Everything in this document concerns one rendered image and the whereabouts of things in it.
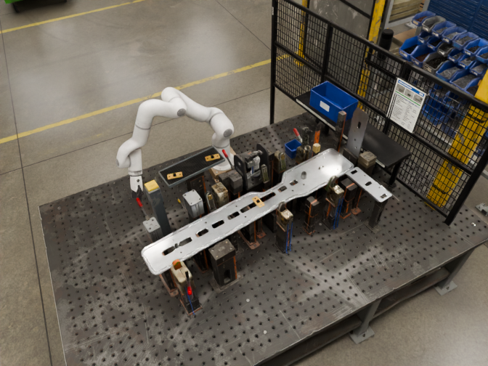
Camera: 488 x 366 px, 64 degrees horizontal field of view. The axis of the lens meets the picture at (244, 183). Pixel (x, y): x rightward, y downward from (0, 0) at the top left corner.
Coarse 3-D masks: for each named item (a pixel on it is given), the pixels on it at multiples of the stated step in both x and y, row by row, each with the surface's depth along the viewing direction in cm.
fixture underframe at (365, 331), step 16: (464, 256) 259; (448, 272) 276; (416, 288) 269; (448, 288) 291; (384, 304) 262; (352, 320) 256; (368, 320) 256; (320, 336) 249; (336, 336) 250; (352, 336) 270; (368, 336) 270; (288, 352) 243; (304, 352) 243
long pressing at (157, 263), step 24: (312, 168) 243; (336, 168) 242; (264, 192) 231; (288, 192) 231; (216, 216) 220; (240, 216) 220; (168, 240) 211; (192, 240) 210; (216, 240) 210; (168, 264) 201
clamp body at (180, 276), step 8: (184, 264) 194; (176, 272) 191; (184, 272) 190; (176, 280) 190; (184, 280) 188; (192, 280) 192; (184, 288) 192; (192, 288) 197; (184, 296) 200; (192, 296) 205; (184, 304) 210; (192, 304) 208; (192, 312) 213
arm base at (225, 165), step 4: (212, 144) 267; (216, 148) 264; (224, 148) 264; (228, 148) 267; (220, 152) 267; (228, 152) 270; (224, 156) 270; (232, 156) 283; (232, 160) 280; (220, 164) 275; (224, 164) 276; (228, 164) 278; (232, 164) 278; (216, 168) 275; (220, 168) 275; (224, 168) 275; (228, 168) 275
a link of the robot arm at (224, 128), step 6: (222, 114) 251; (216, 120) 248; (222, 120) 246; (228, 120) 248; (216, 126) 246; (222, 126) 244; (228, 126) 245; (216, 132) 248; (222, 132) 245; (228, 132) 246; (216, 138) 252; (222, 138) 249; (228, 138) 258; (216, 144) 261; (222, 144) 261; (228, 144) 265
